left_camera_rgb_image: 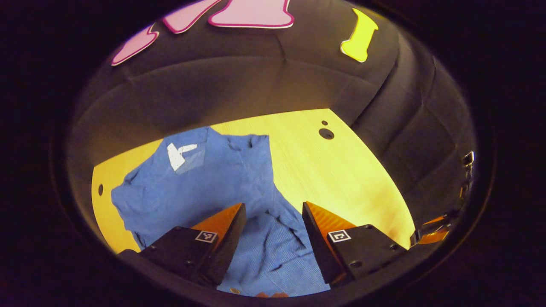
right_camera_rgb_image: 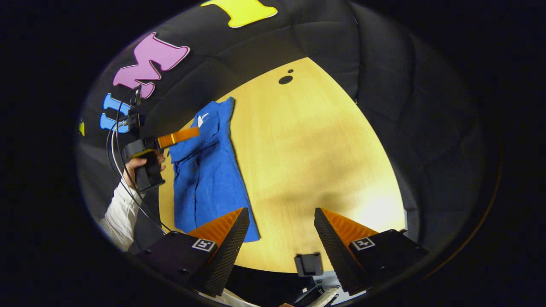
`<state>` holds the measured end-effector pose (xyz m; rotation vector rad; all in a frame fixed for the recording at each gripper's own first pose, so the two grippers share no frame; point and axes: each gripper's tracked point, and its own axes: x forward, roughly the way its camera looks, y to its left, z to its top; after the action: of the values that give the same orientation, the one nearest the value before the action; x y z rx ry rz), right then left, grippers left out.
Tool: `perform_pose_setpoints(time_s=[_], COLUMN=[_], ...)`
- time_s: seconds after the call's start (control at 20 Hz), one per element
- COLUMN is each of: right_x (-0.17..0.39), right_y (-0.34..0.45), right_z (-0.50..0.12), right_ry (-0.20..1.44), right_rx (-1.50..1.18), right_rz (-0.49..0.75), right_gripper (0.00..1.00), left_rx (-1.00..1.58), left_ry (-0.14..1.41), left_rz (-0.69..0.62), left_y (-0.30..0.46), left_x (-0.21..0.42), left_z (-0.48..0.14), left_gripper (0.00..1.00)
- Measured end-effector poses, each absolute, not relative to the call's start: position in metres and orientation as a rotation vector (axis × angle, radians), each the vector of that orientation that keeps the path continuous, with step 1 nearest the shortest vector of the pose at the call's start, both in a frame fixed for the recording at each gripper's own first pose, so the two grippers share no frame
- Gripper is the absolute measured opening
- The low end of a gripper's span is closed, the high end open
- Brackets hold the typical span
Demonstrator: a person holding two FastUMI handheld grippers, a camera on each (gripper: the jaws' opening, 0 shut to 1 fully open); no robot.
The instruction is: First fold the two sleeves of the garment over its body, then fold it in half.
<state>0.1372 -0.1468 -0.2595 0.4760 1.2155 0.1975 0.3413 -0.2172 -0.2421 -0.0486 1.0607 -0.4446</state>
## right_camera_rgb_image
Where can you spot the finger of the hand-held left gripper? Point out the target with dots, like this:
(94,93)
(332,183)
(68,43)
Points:
(179,136)

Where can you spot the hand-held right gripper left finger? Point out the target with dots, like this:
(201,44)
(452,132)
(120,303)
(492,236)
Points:
(228,256)

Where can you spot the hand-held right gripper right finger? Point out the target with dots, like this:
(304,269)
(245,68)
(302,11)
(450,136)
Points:
(335,256)

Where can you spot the blue shirt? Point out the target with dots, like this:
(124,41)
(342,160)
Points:
(209,179)

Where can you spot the small black block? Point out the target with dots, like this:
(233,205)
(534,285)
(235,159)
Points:
(308,264)

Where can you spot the black round table grommet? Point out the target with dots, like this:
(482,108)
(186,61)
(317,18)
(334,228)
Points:
(285,79)

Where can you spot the black backdrop cloth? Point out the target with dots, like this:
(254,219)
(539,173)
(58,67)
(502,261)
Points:
(426,128)

